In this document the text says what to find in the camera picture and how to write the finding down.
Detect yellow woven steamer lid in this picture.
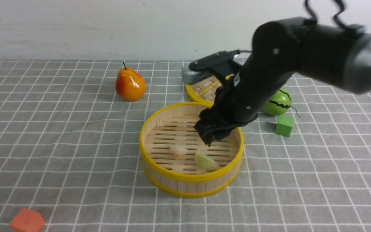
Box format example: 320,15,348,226
185,76,222,105

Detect green toy watermelon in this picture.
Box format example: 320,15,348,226
262,88,301,118

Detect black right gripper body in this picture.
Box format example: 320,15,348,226
210,48,297,126

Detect white dumpling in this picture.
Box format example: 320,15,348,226
169,144,189,157

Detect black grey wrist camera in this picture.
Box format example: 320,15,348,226
181,50,242,85

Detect grey checkered tablecloth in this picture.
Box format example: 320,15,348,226
0,60,371,232

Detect green wooden cube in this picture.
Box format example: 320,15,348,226
274,115,295,137

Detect orange toy pear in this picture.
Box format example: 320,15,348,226
115,62,146,102

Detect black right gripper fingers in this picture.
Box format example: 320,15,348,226
194,108,243,146

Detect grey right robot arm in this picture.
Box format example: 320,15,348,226
182,17,371,145

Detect orange wooden block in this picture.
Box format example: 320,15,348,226
9,208,45,232

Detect pale green dumpling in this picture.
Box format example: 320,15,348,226
194,150,220,171

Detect yellow bamboo steamer tray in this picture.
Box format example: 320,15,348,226
139,102,244,198

